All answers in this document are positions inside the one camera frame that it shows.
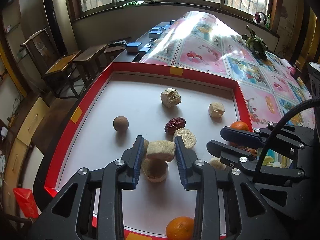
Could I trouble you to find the red white helmet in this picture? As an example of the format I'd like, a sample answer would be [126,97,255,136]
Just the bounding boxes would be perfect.
[253,11,267,26]

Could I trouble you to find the red jujube gripped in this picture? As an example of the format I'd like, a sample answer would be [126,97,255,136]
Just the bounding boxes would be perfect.
[164,117,186,134]

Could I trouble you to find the wooden chair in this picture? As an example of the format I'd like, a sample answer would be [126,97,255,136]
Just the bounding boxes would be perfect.
[20,28,81,99]

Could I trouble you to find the small corn cob chunk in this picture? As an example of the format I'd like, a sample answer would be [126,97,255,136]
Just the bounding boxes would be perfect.
[209,157,226,171]

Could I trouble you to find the tall corn cob piece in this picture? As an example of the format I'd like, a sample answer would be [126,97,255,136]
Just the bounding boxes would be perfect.
[142,158,168,183]

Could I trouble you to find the wooden stool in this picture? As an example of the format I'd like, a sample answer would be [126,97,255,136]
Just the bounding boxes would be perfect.
[73,44,107,87]

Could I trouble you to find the dark bottle pink label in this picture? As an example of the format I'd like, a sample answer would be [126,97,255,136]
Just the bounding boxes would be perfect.
[290,64,300,80]

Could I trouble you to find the tall floor air conditioner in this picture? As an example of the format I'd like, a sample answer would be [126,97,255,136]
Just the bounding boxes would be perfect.
[42,0,78,56]

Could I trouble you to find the floral plastic tablecloth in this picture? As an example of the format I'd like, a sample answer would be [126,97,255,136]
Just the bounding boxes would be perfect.
[140,11,311,161]

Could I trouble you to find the round corn cob slice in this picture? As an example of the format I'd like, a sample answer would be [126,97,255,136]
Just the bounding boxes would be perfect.
[173,128,197,149]

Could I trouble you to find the large orange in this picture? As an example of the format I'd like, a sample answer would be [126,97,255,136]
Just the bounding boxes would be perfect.
[165,217,194,240]

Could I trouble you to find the red jujube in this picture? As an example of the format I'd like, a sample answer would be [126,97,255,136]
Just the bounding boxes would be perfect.
[244,147,258,158]

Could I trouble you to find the black cable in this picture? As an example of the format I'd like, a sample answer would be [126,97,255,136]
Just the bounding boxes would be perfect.
[252,98,320,183]

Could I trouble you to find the red shallow box tray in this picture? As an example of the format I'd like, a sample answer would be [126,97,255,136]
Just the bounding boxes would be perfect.
[43,61,254,240]

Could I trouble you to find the green bottle on sill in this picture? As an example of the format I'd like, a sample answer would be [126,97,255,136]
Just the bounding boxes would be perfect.
[265,14,271,29]

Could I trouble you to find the blue mahjong tile box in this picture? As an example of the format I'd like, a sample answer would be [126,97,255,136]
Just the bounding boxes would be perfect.
[126,42,143,54]

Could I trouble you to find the brown longan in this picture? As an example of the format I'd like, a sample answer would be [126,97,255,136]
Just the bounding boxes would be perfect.
[113,116,129,132]
[132,137,149,159]

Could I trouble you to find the red plastic bag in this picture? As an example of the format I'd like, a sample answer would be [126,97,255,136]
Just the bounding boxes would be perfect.
[13,187,39,219]

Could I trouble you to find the pale corn cob piece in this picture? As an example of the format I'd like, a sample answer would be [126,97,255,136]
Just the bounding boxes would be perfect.
[208,102,225,118]

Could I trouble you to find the green cloth on sill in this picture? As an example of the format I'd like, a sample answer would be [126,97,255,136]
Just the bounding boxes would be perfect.
[123,1,144,8]

